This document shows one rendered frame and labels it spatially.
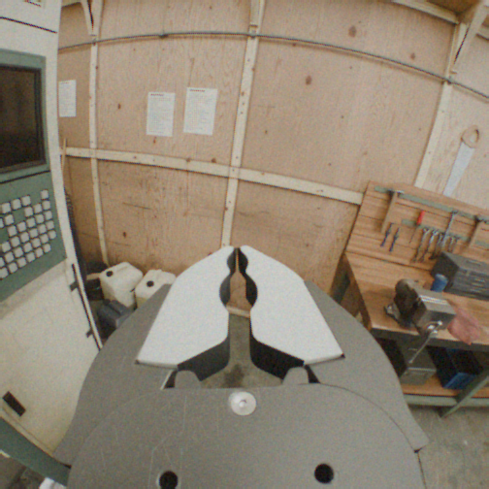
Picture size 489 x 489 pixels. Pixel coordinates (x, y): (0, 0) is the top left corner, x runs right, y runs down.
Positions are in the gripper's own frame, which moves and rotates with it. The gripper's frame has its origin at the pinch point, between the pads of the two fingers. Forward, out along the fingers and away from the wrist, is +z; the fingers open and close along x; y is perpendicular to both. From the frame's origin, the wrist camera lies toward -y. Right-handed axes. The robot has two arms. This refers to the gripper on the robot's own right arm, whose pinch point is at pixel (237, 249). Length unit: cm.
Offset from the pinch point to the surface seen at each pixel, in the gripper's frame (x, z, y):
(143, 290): -71, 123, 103
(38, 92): -57, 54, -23
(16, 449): -37, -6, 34
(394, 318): 73, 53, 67
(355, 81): 72, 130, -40
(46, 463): -38, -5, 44
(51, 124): -60, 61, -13
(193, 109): -27, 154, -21
